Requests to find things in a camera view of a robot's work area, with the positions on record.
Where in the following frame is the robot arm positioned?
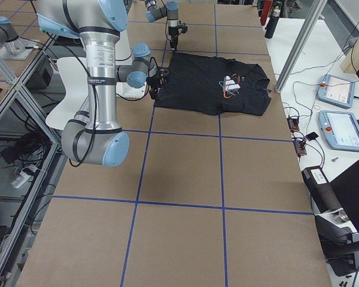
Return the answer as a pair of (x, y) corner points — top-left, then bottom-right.
(144, 0), (188, 51)
(37, 1), (169, 167)

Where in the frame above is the aluminium frame post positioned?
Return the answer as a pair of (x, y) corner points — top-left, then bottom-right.
(275, 0), (327, 93)

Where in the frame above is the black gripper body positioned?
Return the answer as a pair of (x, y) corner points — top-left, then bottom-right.
(147, 66), (171, 99)
(166, 22), (188, 50)

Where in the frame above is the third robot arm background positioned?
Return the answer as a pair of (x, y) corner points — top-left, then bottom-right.
(0, 16), (33, 60)

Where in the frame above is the near teach pendant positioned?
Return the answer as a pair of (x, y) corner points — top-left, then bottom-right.
(318, 110), (359, 152)

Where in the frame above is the teach pendant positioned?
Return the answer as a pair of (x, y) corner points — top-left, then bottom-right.
(318, 110), (359, 152)
(317, 74), (355, 109)

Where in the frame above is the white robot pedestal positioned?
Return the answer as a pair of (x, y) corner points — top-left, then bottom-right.
(115, 0), (150, 99)

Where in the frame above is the black graphic t-shirt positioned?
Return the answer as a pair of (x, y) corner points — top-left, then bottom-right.
(154, 53), (271, 116)

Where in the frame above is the far teach pendant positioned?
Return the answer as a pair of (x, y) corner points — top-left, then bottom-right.
(317, 74), (355, 109)

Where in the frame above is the black water bottle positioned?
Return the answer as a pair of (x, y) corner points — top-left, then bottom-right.
(264, 11), (279, 39)

